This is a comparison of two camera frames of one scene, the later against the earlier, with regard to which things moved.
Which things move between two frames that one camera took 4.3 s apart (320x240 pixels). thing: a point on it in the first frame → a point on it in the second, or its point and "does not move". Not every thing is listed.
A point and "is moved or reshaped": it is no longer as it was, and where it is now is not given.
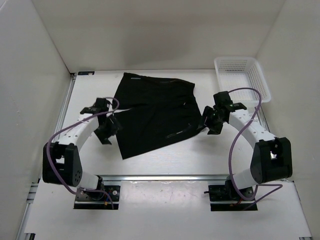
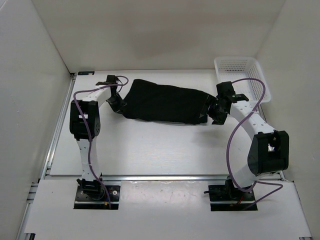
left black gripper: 116,127 → 121,106
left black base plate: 106,199 does not move
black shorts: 160,110 is moved or reshaped
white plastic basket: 233,73 does not move
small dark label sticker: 90,73 does not move
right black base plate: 227,193 does not move
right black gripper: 214,129 → 218,119
